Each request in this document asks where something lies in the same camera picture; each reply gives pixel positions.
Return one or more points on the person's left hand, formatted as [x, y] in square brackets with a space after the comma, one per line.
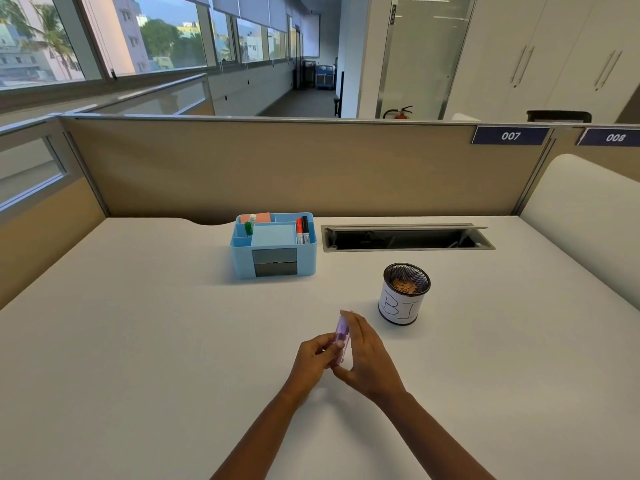
[307, 362]

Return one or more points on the black office chair back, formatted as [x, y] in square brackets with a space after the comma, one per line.
[558, 116]

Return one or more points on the red marker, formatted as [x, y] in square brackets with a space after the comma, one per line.
[299, 230]

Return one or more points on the black mesh cup with paper label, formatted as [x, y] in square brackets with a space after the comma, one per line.
[405, 294]

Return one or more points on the person's left thumb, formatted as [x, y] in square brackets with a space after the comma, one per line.
[325, 339]

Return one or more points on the red fire extinguisher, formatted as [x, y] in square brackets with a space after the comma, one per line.
[399, 112]

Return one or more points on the black marker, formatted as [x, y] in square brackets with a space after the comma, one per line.
[305, 229]

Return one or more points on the pencil shavings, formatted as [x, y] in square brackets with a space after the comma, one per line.
[405, 285]

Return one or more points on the person's right forearm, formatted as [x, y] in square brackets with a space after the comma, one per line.
[435, 437]

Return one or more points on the orange sticky note pad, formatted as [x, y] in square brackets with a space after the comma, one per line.
[261, 217]

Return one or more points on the person's right thumb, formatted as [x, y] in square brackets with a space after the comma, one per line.
[341, 373]

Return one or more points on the beige side partition panel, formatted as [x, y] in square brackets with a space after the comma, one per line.
[47, 209]

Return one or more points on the person's right hand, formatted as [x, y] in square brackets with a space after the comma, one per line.
[371, 359]

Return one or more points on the green marker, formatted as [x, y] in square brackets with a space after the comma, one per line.
[249, 224]

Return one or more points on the blue desk number sign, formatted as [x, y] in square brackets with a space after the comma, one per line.
[510, 135]
[611, 137]

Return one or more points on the white cabinet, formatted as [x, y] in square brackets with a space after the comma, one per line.
[542, 57]

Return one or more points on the blue sticky note pad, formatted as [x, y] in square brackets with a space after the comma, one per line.
[273, 235]

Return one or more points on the beige desk partition panel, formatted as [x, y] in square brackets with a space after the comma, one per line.
[310, 167]

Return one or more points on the glass door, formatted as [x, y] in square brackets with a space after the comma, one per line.
[425, 54]

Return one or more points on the white curved desk divider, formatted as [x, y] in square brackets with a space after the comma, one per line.
[585, 224]

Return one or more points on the blue desk organizer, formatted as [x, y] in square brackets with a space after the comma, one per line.
[273, 245]

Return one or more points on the blue cart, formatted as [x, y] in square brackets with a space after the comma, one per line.
[325, 77]

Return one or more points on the person's left forearm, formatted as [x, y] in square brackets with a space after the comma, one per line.
[260, 434]

